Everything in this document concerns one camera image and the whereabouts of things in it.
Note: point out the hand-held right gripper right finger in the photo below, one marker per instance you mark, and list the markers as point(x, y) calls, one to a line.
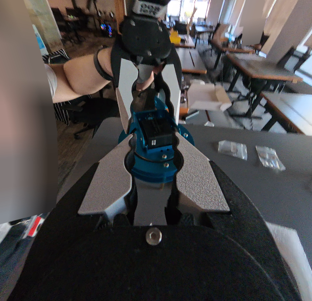
point(199, 184)

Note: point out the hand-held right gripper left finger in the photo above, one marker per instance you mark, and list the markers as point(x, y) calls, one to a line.
point(107, 186)

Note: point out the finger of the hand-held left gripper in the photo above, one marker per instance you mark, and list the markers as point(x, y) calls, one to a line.
point(125, 86)
point(173, 86)

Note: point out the blue robot arm base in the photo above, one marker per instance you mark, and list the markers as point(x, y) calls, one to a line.
point(156, 174)

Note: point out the person's left forearm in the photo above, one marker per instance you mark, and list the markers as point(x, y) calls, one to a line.
point(82, 72)

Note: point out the dark grey desk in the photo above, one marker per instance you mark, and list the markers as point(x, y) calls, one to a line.
point(243, 189)

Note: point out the yellow box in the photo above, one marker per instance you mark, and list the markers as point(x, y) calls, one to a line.
point(175, 38)

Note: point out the white table with wooden edge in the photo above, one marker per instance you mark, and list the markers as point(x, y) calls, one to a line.
point(190, 60)

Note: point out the white cardboard box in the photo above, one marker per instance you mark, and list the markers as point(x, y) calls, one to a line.
point(204, 94)

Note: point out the black wristband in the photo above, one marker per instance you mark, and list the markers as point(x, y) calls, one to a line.
point(98, 67)

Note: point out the black office chair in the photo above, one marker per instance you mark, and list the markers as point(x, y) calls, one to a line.
point(97, 111)

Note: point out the small clear plastic bag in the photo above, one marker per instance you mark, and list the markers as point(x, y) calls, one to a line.
point(232, 148)
point(269, 157)

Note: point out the white shirt sleeve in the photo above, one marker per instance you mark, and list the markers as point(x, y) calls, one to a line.
point(52, 81)

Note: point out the clear bag with red label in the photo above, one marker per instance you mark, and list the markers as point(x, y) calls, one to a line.
point(34, 226)

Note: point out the wooden-edged table with black legs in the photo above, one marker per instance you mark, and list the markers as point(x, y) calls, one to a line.
point(258, 67)

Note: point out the white paper sheet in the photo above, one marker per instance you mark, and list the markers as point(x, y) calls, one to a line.
point(292, 252)

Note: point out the grey table with black legs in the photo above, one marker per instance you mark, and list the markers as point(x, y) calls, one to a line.
point(292, 108)

